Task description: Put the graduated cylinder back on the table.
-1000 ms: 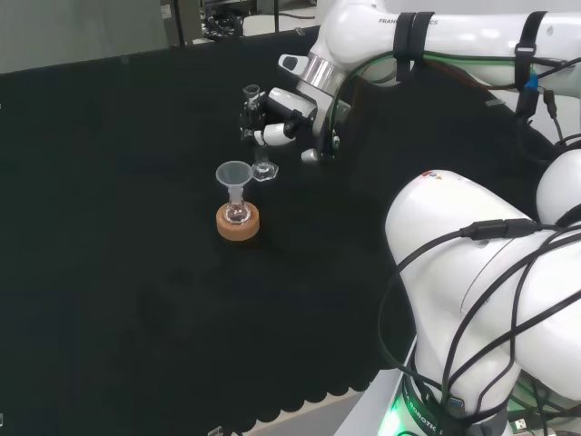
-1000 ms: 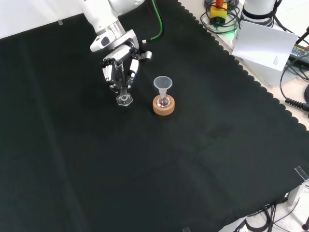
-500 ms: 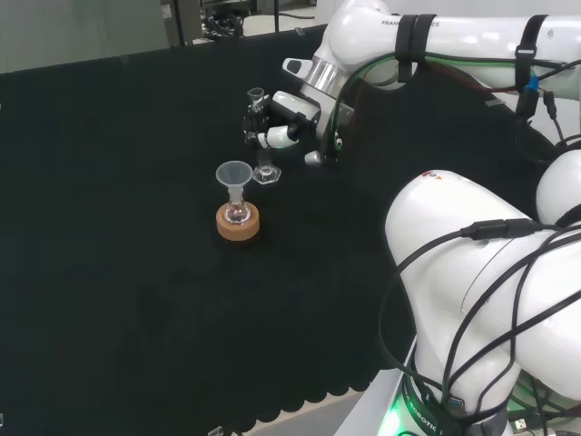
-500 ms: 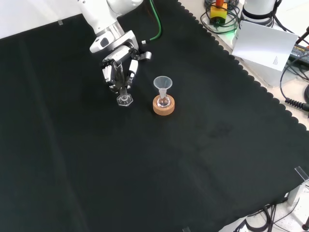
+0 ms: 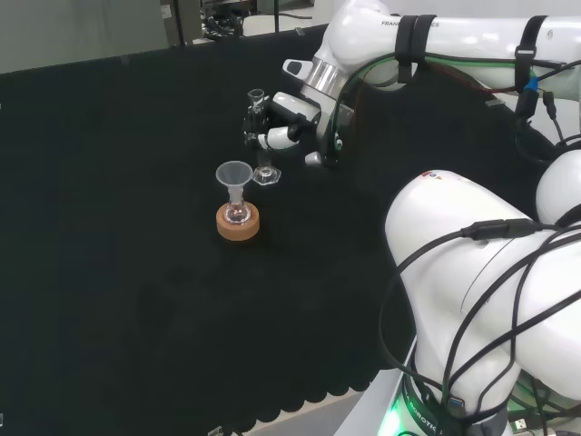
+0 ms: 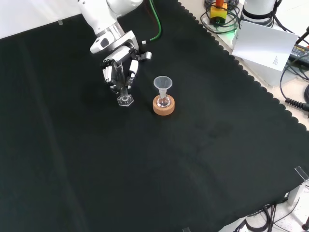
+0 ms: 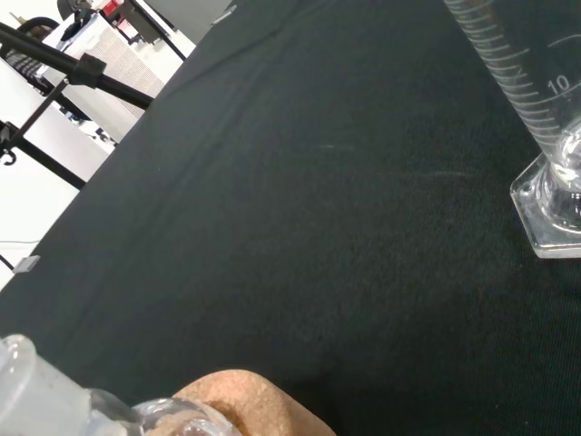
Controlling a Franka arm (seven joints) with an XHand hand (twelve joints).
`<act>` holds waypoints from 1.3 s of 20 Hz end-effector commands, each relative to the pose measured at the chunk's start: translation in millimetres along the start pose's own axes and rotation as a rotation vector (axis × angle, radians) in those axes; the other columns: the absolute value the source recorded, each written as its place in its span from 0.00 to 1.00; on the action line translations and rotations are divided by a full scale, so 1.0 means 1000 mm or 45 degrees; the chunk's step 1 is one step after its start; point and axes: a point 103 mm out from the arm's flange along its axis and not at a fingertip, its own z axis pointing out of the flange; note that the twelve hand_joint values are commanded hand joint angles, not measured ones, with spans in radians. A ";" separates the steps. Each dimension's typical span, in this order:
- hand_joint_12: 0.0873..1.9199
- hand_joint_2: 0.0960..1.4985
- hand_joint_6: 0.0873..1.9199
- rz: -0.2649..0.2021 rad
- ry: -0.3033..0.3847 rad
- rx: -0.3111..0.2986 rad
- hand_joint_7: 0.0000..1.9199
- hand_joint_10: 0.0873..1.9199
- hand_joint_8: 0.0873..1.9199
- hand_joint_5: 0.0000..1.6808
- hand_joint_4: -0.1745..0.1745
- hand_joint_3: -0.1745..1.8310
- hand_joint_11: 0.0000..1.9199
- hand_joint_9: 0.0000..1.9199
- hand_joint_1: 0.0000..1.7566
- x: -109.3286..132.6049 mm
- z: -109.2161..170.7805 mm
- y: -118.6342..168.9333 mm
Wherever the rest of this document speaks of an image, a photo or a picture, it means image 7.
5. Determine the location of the clear round-bottom glass flask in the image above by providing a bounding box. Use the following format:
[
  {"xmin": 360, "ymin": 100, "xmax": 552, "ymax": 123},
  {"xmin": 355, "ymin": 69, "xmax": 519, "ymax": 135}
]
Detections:
[{"xmin": 88, "ymin": 396, "xmax": 240, "ymax": 436}]

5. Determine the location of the grey cloth clip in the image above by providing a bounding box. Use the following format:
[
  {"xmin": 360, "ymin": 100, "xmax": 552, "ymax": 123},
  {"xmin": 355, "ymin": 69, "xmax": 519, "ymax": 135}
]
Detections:
[
  {"xmin": 13, "ymin": 255, "xmax": 42, "ymax": 275},
  {"xmin": 212, "ymin": 3, "xmax": 238, "ymax": 25}
]

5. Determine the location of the black tripod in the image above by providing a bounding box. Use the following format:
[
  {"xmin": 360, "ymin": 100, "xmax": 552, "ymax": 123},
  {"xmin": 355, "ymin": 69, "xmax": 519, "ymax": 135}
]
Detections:
[{"xmin": 0, "ymin": 16, "xmax": 155, "ymax": 192}]

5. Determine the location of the black bench cloth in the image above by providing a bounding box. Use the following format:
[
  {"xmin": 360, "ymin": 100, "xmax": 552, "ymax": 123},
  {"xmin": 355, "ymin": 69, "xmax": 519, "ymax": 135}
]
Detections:
[{"xmin": 0, "ymin": 0, "xmax": 581, "ymax": 436}]

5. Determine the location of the round cork ring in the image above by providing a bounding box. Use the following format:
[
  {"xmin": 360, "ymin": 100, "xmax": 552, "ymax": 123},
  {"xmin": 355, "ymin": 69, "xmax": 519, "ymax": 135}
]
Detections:
[{"xmin": 171, "ymin": 369, "xmax": 338, "ymax": 436}]

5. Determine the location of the white perforated panel unit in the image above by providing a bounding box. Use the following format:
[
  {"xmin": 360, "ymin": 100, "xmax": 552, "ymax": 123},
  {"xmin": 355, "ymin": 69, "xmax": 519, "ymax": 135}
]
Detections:
[{"xmin": 41, "ymin": 16, "xmax": 167, "ymax": 144}]

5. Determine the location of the translucent plastic funnel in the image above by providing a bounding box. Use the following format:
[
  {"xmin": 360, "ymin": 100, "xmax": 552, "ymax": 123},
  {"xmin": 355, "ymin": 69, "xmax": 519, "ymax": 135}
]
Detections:
[{"xmin": 0, "ymin": 334, "xmax": 94, "ymax": 436}]

